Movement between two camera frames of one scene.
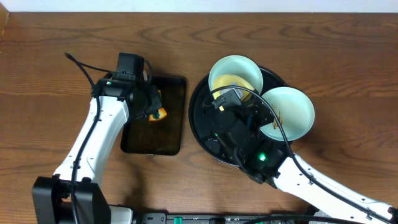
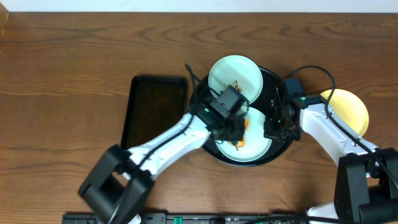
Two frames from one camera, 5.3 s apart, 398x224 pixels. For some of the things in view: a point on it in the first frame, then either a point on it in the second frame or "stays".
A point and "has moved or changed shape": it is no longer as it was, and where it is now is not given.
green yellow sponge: [160, 113] has moved or changed shape
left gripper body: [154, 101] → [232, 134]
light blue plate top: [237, 65] stays
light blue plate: [295, 111] has moved or changed shape
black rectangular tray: [143, 136] stays
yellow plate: [232, 80] → [349, 108]
